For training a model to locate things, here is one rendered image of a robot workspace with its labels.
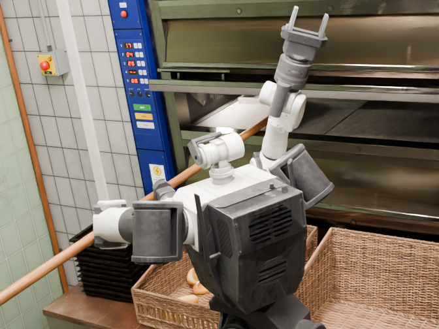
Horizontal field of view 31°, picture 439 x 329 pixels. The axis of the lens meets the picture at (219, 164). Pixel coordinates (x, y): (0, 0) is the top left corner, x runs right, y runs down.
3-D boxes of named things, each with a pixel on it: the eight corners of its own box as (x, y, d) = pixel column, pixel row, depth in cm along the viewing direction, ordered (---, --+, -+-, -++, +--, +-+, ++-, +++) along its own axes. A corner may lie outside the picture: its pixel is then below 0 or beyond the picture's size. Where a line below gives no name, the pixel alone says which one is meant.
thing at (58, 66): (52, 71, 348) (48, 49, 344) (69, 72, 342) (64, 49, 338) (40, 76, 342) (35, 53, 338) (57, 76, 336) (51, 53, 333)
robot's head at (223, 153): (247, 168, 200) (242, 135, 197) (212, 180, 196) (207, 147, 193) (234, 162, 206) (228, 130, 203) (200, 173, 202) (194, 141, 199)
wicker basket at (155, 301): (209, 265, 337) (198, 205, 327) (327, 290, 304) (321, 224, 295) (134, 324, 301) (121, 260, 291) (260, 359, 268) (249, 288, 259)
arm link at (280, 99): (311, 74, 220) (300, 111, 225) (276, 61, 223) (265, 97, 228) (299, 85, 210) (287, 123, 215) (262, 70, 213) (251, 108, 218)
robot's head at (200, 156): (235, 155, 196) (223, 128, 198) (205, 166, 193) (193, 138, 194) (227, 164, 202) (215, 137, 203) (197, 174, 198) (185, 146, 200)
